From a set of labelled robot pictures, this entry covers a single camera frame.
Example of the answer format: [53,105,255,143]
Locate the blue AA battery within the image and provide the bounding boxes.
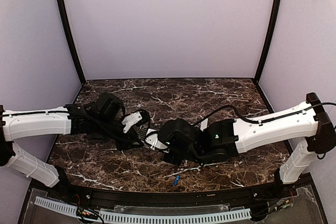
[173,175,180,186]

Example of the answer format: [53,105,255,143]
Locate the white battery compartment cover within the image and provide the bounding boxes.
[200,119,208,131]

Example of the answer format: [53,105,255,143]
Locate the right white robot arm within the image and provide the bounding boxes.
[157,92,335,185]

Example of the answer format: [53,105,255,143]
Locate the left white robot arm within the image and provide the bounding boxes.
[1,93,150,188]

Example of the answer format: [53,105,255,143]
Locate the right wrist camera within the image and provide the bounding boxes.
[138,129,169,152]

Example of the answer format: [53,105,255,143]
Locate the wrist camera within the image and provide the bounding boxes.
[138,129,169,152]
[121,109,151,134]

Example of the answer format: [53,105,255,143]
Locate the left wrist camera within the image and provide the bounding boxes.
[121,109,151,134]

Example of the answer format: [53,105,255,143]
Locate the black front table rail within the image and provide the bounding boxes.
[56,184,278,208]

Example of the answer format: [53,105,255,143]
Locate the white slotted cable duct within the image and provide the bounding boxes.
[34,196,251,223]

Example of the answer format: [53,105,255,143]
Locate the left black frame post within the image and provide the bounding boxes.
[57,0,86,85]

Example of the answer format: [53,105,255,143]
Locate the black frame post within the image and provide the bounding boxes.
[254,0,281,83]
[57,0,86,85]

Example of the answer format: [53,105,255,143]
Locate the right black frame post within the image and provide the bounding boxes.
[254,0,281,83]

